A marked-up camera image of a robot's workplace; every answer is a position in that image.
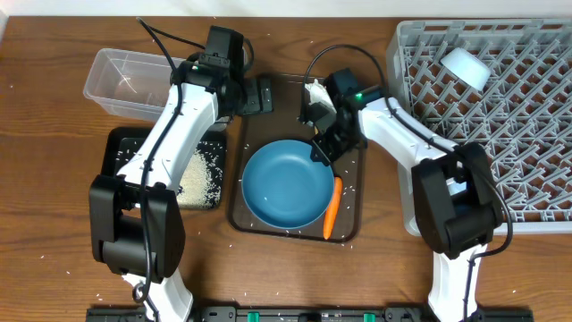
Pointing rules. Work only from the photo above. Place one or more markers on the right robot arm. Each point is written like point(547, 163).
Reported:
point(455, 202)

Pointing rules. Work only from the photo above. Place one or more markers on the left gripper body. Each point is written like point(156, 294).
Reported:
point(262, 95)

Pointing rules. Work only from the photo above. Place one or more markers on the small light blue bowl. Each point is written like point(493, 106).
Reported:
point(467, 67)

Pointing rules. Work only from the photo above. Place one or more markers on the large dark blue plate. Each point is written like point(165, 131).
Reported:
point(284, 188)

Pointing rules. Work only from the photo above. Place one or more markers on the grey dishwasher rack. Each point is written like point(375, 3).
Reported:
point(522, 117)

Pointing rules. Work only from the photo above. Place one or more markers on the clear plastic bin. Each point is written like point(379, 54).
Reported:
point(129, 84)

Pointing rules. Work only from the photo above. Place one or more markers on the brown serving tray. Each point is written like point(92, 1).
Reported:
point(280, 124)

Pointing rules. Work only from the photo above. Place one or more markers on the white rice pile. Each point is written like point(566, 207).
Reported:
point(201, 183)

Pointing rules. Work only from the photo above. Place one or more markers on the white napkin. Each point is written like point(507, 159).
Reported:
point(318, 95)

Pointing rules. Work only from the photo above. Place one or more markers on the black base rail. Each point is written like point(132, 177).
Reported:
point(230, 314)

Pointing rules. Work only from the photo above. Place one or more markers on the orange carrot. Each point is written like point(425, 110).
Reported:
point(333, 208)

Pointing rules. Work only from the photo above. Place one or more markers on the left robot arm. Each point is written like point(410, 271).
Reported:
point(135, 220)

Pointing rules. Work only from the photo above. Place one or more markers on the black tray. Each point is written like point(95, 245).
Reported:
point(123, 142)

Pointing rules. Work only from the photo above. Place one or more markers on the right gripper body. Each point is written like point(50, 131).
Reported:
point(335, 142)

